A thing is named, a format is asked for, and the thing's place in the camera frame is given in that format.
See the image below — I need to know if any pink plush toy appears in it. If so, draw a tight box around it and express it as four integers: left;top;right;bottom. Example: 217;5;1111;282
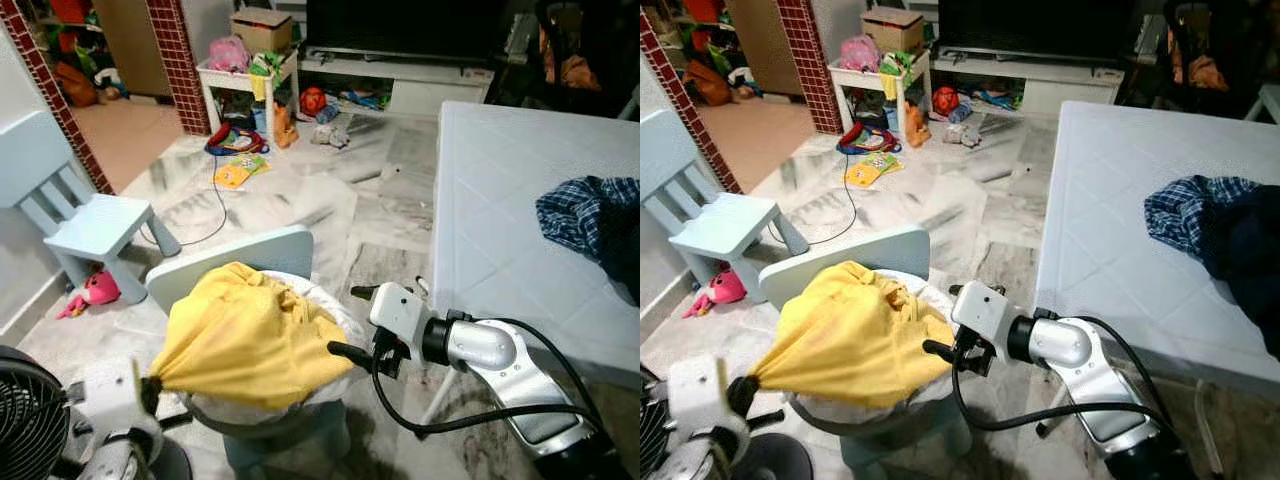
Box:
683;270;748;319
57;270;121;319

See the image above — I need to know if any green cloth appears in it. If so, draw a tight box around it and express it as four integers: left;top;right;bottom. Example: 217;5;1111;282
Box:
878;50;921;101
248;52;291;101

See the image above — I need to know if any small white side table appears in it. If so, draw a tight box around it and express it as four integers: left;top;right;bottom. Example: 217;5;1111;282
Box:
828;50;933;151
198;50;301;151

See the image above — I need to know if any red blue strap bag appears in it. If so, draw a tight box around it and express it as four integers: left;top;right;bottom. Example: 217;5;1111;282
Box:
838;122;901;156
205;122;269;157

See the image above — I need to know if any white folding table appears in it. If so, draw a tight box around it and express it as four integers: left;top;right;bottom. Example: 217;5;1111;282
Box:
1033;100;1280;441
420;100;640;426

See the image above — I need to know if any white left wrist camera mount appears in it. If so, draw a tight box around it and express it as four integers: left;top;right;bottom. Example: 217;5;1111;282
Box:
662;355;753;446
62;358;166;446

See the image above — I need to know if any white television stand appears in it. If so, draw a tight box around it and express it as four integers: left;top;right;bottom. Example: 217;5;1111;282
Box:
295;50;496;116
925;50;1126;116

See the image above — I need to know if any orange bag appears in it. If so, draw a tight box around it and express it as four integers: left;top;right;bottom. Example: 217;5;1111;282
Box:
903;100;931;149
272;100;299;149

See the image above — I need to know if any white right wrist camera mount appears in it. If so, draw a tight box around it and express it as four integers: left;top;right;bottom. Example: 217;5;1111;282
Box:
368;283;433;356
950;280;1013;351

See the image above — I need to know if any black television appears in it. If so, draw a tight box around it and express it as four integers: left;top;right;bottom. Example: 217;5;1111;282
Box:
305;0;511;66
935;0;1141;63

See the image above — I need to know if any blue plaid garment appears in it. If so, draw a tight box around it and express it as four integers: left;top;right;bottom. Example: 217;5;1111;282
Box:
535;177;640;266
1143;177;1261;256

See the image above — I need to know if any thin black floor cable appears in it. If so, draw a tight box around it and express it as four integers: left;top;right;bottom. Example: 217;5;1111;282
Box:
770;155;861;246
140;155;231;248

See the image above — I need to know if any cardboard box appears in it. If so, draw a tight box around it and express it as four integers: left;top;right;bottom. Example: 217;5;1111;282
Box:
862;7;926;53
230;8;294;53

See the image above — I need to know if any pink bag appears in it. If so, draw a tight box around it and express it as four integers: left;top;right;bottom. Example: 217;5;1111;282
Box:
840;35;883;73
208;37;251;73

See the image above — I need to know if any brown bag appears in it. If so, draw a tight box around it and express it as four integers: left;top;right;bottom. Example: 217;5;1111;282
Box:
1188;55;1229;93
560;55;601;93

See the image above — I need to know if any yellow shirt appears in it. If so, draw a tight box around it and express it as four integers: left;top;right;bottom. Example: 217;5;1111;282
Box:
148;262;353;409
748;260;956;409

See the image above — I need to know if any grey laundry basket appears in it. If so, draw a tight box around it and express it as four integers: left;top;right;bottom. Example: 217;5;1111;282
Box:
185;395;351;453
790;395;961;451

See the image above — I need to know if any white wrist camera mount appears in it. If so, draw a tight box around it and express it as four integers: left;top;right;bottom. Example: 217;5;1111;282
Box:
62;358;166;446
368;283;433;356
950;280;1013;351
662;355;753;446

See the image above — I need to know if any yellow picture book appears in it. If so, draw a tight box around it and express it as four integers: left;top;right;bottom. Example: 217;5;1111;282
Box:
845;152;903;188
213;153;271;191

